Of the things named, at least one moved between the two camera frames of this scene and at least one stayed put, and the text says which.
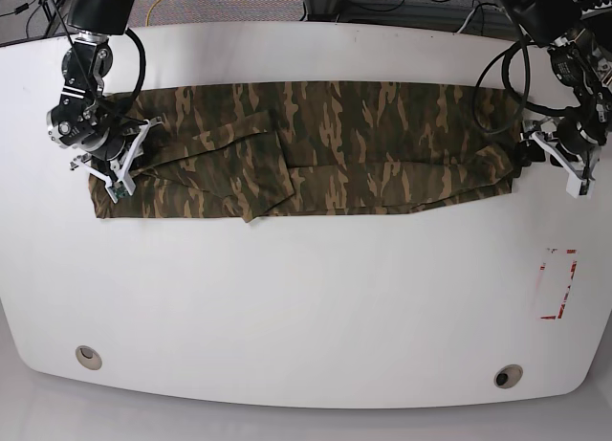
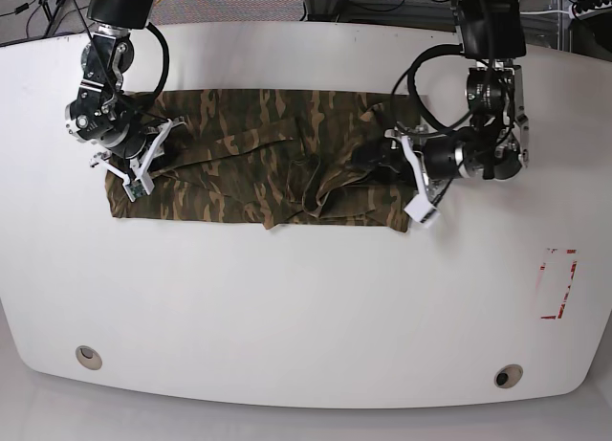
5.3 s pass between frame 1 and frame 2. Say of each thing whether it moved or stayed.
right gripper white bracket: moved
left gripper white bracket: moved
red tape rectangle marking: stayed
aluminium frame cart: stayed
